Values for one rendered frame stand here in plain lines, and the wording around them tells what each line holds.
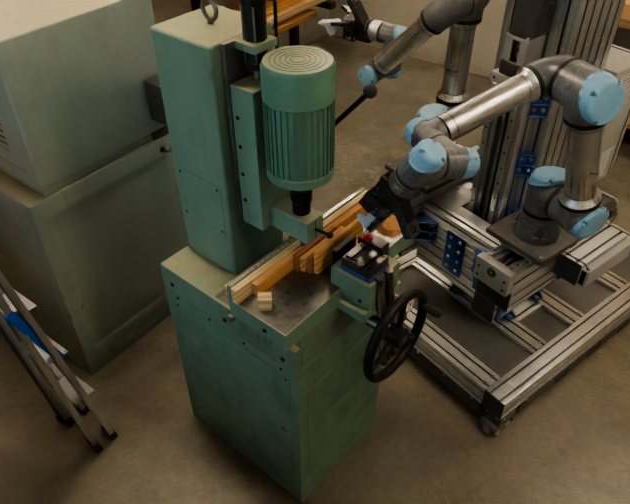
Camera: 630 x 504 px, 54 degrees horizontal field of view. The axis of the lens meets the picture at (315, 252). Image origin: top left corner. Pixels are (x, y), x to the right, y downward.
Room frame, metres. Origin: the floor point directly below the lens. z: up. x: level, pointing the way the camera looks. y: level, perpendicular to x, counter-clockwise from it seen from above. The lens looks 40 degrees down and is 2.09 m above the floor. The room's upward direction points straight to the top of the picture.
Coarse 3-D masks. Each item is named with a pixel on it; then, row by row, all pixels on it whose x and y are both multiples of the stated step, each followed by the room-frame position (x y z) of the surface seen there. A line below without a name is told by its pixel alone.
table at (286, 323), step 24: (408, 240) 1.50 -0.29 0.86; (288, 288) 1.25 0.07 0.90; (312, 288) 1.25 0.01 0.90; (336, 288) 1.25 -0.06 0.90; (240, 312) 1.18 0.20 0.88; (264, 312) 1.16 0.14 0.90; (288, 312) 1.16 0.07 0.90; (312, 312) 1.16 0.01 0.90; (360, 312) 1.19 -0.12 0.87; (264, 336) 1.12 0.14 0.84; (288, 336) 1.08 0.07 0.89
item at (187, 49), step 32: (160, 32) 1.52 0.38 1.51; (192, 32) 1.50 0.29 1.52; (224, 32) 1.50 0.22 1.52; (160, 64) 1.54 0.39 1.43; (192, 64) 1.45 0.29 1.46; (192, 96) 1.46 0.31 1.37; (224, 96) 1.43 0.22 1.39; (192, 128) 1.48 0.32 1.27; (224, 128) 1.43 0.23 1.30; (192, 160) 1.49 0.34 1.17; (224, 160) 1.42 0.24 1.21; (192, 192) 1.50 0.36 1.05; (224, 192) 1.41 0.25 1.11; (192, 224) 1.52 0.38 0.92; (224, 224) 1.42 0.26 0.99; (224, 256) 1.44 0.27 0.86; (256, 256) 1.48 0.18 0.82
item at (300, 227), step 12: (276, 204) 1.41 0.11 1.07; (288, 204) 1.41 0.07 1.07; (276, 216) 1.39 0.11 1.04; (288, 216) 1.36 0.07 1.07; (300, 216) 1.36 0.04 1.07; (312, 216) 1.35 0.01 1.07; (288, 228) 1.36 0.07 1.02; (300, 228) 1.33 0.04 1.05; (312, 228) 1.33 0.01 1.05; (300, 240) 1.33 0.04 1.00; (312, 240) 1.33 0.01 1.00
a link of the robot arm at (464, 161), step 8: (440, 136) 1.34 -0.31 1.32; (448, 144) 1.30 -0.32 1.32; (456, 144) 1.31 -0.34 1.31; (448, 152) 1.25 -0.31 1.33; (456, 152) 1.26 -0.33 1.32; (464, 152) 1.27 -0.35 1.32; (472, 152) 1.28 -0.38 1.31; (448, 160) 1.23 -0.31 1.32; (456, 160) 1.24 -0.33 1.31; (464, 160) 1.25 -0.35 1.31; (472, 160) 1.26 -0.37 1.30; (448, 168) 1.23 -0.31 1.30; (456, 168) 1.23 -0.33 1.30; (464, 168) 1.24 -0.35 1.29; (472, 168) 1.26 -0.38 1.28; (448, 176) 1.23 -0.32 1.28; (456, 176) 1.24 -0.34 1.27; (464, 176) 1.25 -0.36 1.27; (472, 176) 1.27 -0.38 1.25
